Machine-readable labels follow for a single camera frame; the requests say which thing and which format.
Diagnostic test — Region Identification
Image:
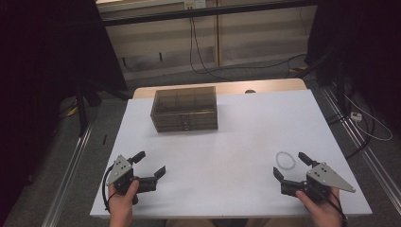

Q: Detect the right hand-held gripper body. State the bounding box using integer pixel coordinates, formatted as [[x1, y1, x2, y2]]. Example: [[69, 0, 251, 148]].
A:
[[279, 162, 357, 204]]

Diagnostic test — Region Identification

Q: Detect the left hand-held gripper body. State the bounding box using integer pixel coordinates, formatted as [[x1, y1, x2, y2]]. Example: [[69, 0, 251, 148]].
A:
[[106, 154, 158, 206]]

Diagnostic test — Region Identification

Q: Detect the white ring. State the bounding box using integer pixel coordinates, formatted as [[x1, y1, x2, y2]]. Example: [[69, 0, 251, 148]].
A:
[[275, 150, 297, 171]]

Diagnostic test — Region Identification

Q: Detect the smoked transparent drawer box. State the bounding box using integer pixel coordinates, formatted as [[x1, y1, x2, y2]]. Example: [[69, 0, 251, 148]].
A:
[[149, 86, 219, 133]]

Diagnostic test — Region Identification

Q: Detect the person's left hand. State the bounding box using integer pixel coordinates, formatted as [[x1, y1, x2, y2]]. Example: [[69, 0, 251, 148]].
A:
[[108, 179, 141, 220]]

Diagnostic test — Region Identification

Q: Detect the person's right hand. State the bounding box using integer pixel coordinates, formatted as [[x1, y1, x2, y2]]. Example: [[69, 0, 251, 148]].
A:
[[295, 187, 345, 227]]

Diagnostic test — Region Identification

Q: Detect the white table board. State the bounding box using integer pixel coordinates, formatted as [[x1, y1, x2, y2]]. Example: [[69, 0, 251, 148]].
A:
[[89, 89, 374, 219]]

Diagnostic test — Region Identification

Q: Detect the black stand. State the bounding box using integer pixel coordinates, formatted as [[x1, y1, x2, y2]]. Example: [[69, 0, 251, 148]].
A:
[[296, 46, 348, 112], [75, 79, 131, 137]]

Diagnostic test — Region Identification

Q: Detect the wooden table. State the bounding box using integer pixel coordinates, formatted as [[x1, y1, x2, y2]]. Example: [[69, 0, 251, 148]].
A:
[[131, 78, 308, 100]]

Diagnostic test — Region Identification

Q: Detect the black curtain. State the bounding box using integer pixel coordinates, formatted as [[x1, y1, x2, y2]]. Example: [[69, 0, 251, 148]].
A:
[[0, 0, 128, 221], [304, 0, 401, 131]]

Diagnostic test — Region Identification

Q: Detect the black horizontal bar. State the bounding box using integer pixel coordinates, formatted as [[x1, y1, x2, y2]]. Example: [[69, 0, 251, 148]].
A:
[[102, 0, 320, 27]]

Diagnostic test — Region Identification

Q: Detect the left hand-held gripper cable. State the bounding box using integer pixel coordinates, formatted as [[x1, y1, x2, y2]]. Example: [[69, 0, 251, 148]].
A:
[[101, 165, 119, 214]]

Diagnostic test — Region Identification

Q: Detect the hand-held gripper cable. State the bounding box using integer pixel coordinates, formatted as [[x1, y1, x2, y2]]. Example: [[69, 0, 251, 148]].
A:
[[101, 165, 119, 214], [325, 190, 350, 227]]

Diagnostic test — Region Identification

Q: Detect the right hand-held gripper cable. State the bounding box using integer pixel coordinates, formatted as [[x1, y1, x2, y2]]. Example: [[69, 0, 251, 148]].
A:
[[325, 190, 350, 227]]

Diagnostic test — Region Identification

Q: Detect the metal floor rail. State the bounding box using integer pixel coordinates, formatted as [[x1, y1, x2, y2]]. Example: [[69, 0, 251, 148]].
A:
[[320, 86, 401, 216], [41, 122, 96, 227]]

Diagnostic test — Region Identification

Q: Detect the black floor cable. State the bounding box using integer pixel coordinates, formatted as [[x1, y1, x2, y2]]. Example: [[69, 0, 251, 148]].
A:
[[325, 103, 376, 161]]

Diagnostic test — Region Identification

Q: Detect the white floor cable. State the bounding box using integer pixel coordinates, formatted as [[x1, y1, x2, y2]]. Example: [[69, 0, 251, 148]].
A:
[[343, 94, 393, 142]]

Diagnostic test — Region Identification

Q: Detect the black hanging cable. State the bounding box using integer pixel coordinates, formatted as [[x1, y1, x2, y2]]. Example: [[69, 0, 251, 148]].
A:
[[191, 17, 233, 82], [188, 17, 308, 77]]

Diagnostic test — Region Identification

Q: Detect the white wall socket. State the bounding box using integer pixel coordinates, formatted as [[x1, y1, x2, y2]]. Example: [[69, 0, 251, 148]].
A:
[[183, 0, 208, 9]]

